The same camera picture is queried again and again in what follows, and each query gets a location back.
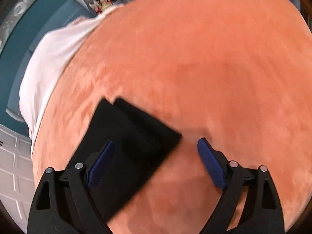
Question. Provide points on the white bed sheet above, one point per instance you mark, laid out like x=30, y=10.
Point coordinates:
x=47, y=65

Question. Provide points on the grey upholstered headboard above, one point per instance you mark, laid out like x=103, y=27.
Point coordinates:
x=62, y=17

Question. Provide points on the red white figurines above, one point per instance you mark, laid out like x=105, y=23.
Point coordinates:
x=98, y=6

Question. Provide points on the silver wall art panel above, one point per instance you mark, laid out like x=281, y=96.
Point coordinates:
x=12, y=18

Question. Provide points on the black pants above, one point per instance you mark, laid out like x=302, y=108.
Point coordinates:
x=141, y=144

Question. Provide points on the orange velvet bed cover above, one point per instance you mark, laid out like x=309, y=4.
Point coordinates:
x=237, y=72

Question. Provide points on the white panelled wardrobe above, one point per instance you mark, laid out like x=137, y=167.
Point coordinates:
x=17, y=182

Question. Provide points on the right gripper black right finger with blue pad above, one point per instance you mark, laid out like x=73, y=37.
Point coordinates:
x=249, y=203

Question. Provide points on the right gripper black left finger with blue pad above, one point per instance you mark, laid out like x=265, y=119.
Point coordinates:
x=62, y=202

